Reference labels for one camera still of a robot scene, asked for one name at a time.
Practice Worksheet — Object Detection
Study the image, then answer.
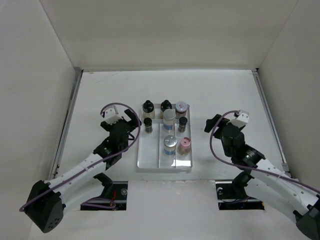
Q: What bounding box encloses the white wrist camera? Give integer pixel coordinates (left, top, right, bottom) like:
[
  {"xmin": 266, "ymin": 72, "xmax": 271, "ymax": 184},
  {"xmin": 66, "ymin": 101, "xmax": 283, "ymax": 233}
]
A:
[
  {"xmin": 229, "ymin": 110, "xmax": 250, "ymax": 129},
  {"xmin": 101, "ymin": 105, "xmax": 121, "ymax": 125}
]

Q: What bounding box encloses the left aluminium frame rail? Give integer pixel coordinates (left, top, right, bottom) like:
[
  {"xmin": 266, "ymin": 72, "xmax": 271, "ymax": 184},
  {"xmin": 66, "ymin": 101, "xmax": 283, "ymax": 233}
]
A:
[{"xmin": 48, "ymin": 67, "xmax": 84, "ymax": 180}]

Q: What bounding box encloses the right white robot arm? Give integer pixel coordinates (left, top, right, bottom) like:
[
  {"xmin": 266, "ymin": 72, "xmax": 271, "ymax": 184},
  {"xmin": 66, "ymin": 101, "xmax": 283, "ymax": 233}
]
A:
[{"xmin": 204, "ymin": 110, "xmax": 320, "ymax": 240}]

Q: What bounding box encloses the silver cap blue-band bottle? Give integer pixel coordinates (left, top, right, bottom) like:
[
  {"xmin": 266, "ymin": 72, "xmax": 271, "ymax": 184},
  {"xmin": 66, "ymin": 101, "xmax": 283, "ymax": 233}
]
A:
[{"xmin": 163, "ymin": 135, "xmax": 178, "ymax": 158}]

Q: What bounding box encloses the right aluminium frame rail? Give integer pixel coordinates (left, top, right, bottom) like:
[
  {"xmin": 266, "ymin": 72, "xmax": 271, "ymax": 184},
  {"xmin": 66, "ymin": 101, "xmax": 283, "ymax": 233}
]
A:
[{"xmin": 251, "ymin": 68, "xmax": 292, "ymax": 177}]

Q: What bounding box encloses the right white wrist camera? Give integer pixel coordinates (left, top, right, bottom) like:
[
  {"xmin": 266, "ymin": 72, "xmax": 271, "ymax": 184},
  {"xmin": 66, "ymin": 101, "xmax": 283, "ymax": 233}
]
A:
[{"xmin": 229, "ymin": 110, "xmax": 250, "ymax": 129}]

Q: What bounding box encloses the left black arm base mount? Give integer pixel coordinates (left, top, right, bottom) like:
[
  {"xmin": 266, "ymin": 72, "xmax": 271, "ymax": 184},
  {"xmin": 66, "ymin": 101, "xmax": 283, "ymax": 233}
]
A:
[{"xmin": 80, "ymin": 173, "xmax": 129, "ymax": 211}]

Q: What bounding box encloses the clear acrylic organizer tray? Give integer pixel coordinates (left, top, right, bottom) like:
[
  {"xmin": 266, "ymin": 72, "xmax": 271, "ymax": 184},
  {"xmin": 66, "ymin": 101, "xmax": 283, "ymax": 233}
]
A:
[{"xmin": 137, "ymin": 103, "xmax": 193, "ymax": 173}]

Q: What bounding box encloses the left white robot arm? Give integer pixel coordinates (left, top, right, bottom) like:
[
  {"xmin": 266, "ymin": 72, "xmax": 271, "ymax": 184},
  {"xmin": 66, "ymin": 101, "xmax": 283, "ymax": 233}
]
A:
[{"xmin": 20, "ymin": 105, "xmax": 142, "ymax": 234}]

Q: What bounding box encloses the silver cap blue bottle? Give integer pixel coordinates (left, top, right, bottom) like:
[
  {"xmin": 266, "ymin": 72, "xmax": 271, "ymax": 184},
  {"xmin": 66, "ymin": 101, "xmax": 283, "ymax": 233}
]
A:
[{"xmin": 163, "ymin": 109, "xmax": 176, "ymax": 134}]

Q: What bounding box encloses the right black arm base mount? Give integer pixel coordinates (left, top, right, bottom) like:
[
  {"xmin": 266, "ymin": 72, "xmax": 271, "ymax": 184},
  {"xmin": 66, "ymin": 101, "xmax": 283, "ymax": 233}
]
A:
[{"xmin": 215, "ymin": 172, "xmax": 265, "ymax": 211}]

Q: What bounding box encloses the black round cap bottle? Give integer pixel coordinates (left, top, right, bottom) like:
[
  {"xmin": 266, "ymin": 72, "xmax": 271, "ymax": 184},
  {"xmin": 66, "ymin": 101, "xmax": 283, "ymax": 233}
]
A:
[{"xmin": 160, "ymin": 99, "xmax": 172, "ymax": 112}]

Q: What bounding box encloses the pink cap spice bottle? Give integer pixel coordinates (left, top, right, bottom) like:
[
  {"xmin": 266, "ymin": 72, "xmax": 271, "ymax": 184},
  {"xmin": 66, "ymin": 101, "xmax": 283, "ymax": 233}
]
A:
[{"xmin": 177, "ymin": 137, "xmax": 191, "ymax": 156}]

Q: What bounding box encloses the small black cap spice bottle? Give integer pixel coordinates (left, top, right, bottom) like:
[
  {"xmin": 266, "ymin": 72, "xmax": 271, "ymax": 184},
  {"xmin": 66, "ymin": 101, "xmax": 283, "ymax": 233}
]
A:
[{"xmin": 178, "ymin": 116, "xmax": 188, "ymax": 133}]

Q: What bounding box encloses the red label spice jar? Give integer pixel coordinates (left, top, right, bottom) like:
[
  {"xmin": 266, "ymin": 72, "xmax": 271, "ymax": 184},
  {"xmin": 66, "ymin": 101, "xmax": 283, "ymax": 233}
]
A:
[{"xmin": 175, "ymin": 101, "xmax": 188, "ymax": 119}]

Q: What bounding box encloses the aluminium frame rail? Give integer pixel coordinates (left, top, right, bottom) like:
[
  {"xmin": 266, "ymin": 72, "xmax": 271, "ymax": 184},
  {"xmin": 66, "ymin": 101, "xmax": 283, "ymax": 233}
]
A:
[
  {"xmin": 251, "ymin": 68, "xmax": 292, "ymax": 177},
  {"xmin": 48, "ymin": 67, "xmax": 84, "ymax": 180}
]

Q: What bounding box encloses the black round cap jar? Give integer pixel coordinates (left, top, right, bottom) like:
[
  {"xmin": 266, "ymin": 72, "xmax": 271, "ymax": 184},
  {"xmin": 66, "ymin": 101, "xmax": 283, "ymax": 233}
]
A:
[{"xmin": 142, "ymin": 100, "xmax": 156, "ymax": 119}]

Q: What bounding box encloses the small black cap brown bottle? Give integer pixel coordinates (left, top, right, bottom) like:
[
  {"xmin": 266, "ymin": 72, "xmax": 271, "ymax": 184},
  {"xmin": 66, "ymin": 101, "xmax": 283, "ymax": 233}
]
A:
[{"xmin": 143, "ymin": 117, "xmax": 153, "ymax": 134}]

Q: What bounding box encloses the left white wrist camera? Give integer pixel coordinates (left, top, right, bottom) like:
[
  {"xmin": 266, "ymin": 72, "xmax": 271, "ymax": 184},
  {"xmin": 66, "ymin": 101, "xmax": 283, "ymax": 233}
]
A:
[{"xmin": 101, "ymin": 105, "xmax": 121, "ymax": 125}]

